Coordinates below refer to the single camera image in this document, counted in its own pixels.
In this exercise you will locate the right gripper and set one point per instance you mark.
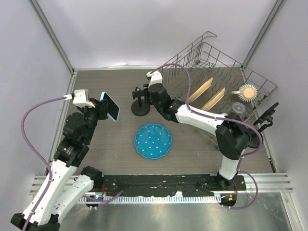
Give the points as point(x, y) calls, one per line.
point(151, 102)

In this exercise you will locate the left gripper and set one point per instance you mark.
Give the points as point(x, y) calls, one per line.
point(100, 108)

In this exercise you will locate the black phone stand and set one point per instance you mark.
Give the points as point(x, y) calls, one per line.
point(142, 102)
point(254, 141)

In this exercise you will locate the black phone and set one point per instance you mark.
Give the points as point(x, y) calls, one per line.
point(267, 115)

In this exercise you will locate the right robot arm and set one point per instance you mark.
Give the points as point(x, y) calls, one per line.
point(231, 133)

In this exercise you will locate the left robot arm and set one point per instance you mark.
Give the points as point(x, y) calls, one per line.
point(52, 203)

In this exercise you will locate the blue polka dot plate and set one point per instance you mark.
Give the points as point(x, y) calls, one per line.
point(153, 141)

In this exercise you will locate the beige plate, rear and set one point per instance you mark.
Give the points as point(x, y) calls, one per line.
point(200, 90)

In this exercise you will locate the beige plate, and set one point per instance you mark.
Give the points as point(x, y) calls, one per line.
point(200, 90)
point(214, 100)

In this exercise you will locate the beige plate, front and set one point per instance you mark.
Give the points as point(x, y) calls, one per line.
point(214, 100)

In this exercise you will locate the clear glass cup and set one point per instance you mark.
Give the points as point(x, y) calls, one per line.
point(238, 108)

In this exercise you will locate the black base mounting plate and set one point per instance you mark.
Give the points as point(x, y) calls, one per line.
point(191, 185)

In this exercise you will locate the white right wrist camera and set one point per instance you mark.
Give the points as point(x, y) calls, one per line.
point(154, 77)

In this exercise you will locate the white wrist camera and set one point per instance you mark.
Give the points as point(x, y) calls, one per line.
point(80, 98)
point(154, 77)

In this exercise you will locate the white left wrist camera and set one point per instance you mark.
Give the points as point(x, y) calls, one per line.
point(80, 98)

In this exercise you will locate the grey wire dish rack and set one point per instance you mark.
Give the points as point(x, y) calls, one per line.
point(200, 61)

